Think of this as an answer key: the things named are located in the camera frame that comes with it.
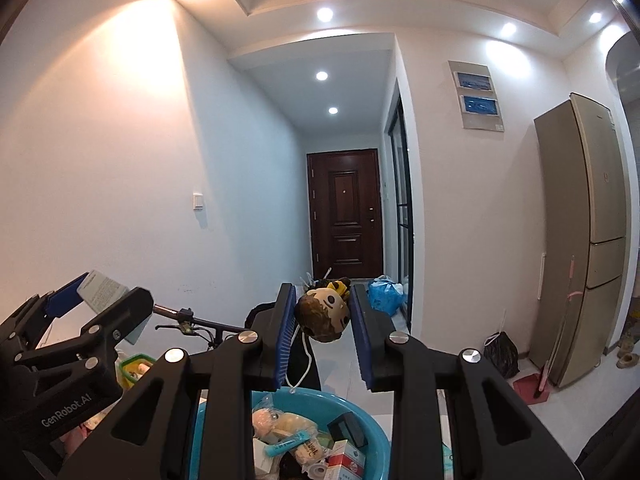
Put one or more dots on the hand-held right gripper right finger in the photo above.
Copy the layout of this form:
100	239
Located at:
361	345

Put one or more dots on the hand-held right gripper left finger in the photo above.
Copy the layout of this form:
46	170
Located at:
284	340

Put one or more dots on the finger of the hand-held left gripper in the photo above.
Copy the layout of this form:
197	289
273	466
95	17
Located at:
62	300
127	312

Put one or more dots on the white printed paper packet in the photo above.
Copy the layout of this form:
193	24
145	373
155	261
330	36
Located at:
102	290

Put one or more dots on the blue plastic basin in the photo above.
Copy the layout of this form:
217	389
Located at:
372	440

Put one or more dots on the yellow container with green rim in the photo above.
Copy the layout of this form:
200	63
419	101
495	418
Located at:
131	361

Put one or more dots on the blue plastic bag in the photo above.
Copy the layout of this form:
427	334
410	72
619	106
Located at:
385	297

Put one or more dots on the black folding bicycle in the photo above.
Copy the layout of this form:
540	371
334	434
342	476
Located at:
186	316

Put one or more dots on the white plastic bag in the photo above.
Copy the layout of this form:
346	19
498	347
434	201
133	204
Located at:
405	287

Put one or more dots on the cream plush toy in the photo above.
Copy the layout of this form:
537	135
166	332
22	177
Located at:
277	422

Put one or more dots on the small black box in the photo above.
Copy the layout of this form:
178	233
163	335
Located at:
347	430

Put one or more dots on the teal tube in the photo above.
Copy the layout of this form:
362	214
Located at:
290	445

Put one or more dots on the red and white box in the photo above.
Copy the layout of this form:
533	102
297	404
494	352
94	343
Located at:
347	462

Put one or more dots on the white tape roll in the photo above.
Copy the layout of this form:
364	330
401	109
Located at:
316	471

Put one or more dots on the brown entrance door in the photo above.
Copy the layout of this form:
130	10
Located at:
345	210

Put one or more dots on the black trash bag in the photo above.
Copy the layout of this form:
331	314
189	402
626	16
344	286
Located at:
501	355

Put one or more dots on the black-framed glass sliding door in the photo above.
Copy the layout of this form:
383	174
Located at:
400	200

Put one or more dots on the red dustpan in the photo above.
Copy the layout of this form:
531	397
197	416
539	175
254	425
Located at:
530	387

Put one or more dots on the white leaning strip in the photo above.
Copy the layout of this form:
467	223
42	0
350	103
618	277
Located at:
540	275

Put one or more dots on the gold refrigerator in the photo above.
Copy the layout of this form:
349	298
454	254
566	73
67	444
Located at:
575	235

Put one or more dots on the grey electrical panel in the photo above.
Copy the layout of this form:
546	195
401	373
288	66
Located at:
475	97

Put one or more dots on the white wall switch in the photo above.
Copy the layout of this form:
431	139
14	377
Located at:
198	201

